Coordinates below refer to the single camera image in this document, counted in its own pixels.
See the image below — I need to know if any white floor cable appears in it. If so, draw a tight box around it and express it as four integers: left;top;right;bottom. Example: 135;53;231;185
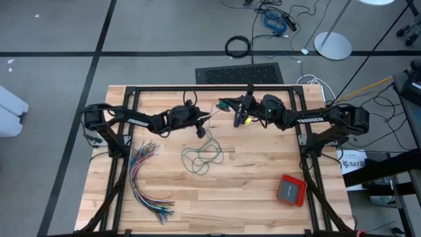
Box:
295;74;336;99

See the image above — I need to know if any black metal stand beam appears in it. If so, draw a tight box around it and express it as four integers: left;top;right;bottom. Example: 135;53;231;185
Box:
341;149;421;188

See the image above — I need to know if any red tray with grey inside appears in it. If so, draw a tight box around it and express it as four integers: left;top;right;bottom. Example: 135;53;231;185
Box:
276;173;309;208

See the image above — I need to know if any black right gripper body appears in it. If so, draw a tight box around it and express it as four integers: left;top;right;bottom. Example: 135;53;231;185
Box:
234;83;264;128

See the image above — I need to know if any black power strip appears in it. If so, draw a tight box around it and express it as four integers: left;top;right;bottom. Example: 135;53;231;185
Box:
283;15;299;33

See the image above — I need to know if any bundle of coloured wires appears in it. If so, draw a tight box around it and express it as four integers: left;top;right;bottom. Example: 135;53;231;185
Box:
128;140;175;225

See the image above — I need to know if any white plastic furniture piece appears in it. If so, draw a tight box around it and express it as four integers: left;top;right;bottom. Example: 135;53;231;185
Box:
0;84;30;138

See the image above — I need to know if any yellow floor cable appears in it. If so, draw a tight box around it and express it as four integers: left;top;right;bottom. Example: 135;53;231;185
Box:
334;76;395;103

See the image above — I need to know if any black plastic wire spool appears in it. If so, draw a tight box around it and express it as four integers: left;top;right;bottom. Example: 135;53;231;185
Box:
216;99;232;113

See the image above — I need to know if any white paper sign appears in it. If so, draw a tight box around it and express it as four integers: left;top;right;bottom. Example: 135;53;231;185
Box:
337;148;368;192

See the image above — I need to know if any black equipment cart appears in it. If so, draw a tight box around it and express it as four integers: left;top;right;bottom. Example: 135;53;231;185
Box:
393;57;421;152

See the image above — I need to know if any black coiled cable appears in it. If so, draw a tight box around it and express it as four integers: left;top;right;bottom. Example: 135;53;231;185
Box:
224;35;253;59

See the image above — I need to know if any left wrist cable loop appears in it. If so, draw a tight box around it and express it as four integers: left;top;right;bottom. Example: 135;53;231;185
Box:
182;90;198;106

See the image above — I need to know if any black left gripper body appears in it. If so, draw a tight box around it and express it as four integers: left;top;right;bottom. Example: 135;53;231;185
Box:
169;99;207;139

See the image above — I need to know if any blue coiled cable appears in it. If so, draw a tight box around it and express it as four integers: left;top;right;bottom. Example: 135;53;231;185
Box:
262;11;289;35

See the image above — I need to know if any thin green wire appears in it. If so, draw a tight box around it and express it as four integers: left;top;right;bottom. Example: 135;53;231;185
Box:
180;101;228;176

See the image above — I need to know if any white lamp base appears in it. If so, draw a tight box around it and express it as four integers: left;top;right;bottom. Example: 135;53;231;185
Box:
313;0;396;61

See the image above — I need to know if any thin black pole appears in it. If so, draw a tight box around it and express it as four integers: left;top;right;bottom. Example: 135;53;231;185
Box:
334;0;414;99

